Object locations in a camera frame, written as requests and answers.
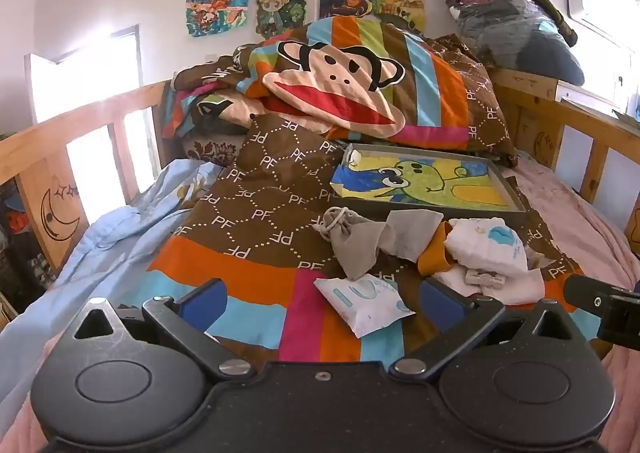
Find yellow landscape poster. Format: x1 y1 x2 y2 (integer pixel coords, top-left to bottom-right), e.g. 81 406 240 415
372 0 426 32

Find white cloth blue print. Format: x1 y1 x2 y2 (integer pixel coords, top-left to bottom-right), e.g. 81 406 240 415
445 217 528 277

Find light grey cloth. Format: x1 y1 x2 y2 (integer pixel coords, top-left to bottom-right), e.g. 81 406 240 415
378 210 444 262

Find light blue bed sheet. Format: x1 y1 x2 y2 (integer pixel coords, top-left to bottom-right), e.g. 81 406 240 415
1 160 222 431

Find pink blanket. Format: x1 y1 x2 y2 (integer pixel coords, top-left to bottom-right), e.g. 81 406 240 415
1 155 639 452

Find grey drawstring pouch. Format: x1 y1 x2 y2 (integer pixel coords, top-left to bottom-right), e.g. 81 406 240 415
312 206 394 280

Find white tissue sheets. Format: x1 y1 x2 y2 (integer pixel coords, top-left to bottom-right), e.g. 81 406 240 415
433 265 544 306

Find brown PF patterned quilt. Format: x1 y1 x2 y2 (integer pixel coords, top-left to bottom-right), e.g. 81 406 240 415
119 113 604 365

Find wooden bed frame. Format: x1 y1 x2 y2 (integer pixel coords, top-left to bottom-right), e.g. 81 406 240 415
1 69 639 270

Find blond character poster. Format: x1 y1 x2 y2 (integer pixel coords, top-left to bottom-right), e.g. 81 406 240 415
256 0 307 39

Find monkey face striped pillow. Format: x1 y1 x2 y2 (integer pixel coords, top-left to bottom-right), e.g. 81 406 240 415
233 17 518 166

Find white tissue pack blue print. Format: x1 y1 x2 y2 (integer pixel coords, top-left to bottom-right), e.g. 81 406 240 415
314 274 416 338

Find orange fabric roll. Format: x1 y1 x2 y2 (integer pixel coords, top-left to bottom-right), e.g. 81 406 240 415
416 221 454 277

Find bagged bedding bundle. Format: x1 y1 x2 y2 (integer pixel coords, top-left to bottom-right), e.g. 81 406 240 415
446 0 585 86

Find grey tray with cartoon liner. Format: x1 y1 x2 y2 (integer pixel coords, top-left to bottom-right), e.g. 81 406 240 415
330 143 525 218

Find anime poster lower left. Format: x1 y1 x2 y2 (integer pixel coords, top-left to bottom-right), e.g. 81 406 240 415
186 0 250 37

